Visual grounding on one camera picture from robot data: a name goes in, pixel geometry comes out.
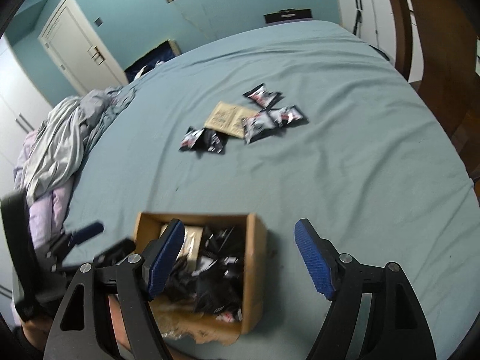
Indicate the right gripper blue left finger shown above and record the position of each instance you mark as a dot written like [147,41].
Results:
[154,276]

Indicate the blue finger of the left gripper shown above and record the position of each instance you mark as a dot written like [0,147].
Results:
[115,254]
[80,236]

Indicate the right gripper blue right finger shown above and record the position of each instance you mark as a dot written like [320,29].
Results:
[319,258]

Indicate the beige snack sachet pair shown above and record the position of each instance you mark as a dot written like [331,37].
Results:
[180,243]
[227,118]

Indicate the black foil snack packet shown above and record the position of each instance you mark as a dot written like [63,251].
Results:
[216,286]

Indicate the white bedroom door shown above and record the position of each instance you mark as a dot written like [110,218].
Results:
[78,52]

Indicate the lilac duvet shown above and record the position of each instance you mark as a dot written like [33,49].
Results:
[47,214]

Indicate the brown cardboard box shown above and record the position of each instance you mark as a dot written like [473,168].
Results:
[176,320]

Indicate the crumpled grey blanket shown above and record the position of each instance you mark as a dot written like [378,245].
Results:
[68,133]

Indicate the near black white snack packet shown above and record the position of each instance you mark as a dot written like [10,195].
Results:
[192,139]

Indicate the black white snack packet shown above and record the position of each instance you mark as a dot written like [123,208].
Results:
[192,139]
[262,97]
[258,126]
[287,116]

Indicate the black packet under white one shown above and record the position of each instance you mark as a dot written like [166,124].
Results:
[212,141]

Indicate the white wardrobe left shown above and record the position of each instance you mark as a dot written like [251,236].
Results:
[23,108]

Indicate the white wardrobe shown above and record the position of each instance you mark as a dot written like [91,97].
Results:
[373,22]
[23,108]

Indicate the teal bed sheet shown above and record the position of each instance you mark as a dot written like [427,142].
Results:
[371,169]

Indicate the right black white snack packet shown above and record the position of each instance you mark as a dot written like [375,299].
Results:
[287,116]

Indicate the middle black white snack packet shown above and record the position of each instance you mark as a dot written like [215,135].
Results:
[258,126]

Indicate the far black white snack packet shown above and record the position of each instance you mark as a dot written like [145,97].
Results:
[262,97]

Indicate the dark navy framed bedside item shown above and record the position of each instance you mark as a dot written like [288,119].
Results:
[164,52]

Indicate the black bag behind bed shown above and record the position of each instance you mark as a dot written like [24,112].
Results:
[288,15]

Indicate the white wardrobe right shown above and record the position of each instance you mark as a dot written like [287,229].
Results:
[373,22]

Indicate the brown wooden furniture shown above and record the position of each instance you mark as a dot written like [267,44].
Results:
[448,31]

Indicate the wall light switch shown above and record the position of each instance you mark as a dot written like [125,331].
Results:
[98,21]

